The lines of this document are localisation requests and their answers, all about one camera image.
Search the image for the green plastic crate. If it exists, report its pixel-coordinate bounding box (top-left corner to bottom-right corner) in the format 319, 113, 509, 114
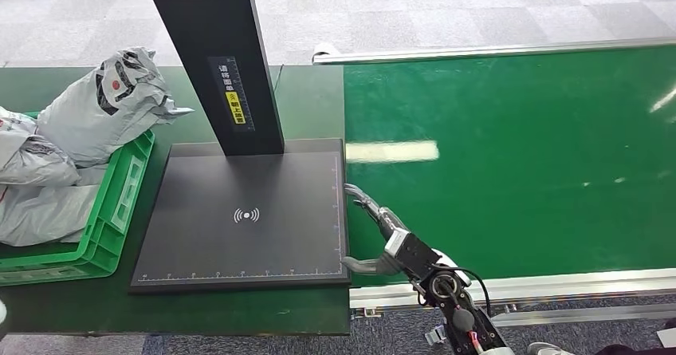
0, 111, 156, 289

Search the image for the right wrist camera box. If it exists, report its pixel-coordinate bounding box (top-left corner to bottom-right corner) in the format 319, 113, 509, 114
384, 228, 442, 283

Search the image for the grey metal conveyor bracket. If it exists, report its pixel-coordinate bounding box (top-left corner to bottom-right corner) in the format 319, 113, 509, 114
424, 325, 448, 346

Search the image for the grey mailer package black print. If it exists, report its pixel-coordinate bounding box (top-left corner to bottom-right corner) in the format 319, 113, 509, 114
35, 46, 195, 169

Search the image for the thin aluminium conveyor rail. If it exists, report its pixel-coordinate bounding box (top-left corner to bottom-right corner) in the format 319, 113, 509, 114
311, 36, 676, 66

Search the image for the large grey mailer package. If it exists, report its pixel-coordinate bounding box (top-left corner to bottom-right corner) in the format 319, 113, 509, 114
0, 163, 108, 248

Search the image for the black scanner base plate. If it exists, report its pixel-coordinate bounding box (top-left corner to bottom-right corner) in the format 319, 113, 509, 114
129, 138, 352, 295

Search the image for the green conveyor belt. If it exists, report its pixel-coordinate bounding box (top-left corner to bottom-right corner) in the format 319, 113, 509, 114
343, 44, 676, 289

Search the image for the black scanner column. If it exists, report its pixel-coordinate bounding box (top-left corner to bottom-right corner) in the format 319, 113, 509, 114
139, 0, 286, 157

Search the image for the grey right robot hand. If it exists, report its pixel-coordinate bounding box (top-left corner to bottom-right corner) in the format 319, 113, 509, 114
341, 183, 411, 277

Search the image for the wide aluminium conveyor rail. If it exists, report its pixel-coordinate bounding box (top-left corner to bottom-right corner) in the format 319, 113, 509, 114
348, 267, 676, 311

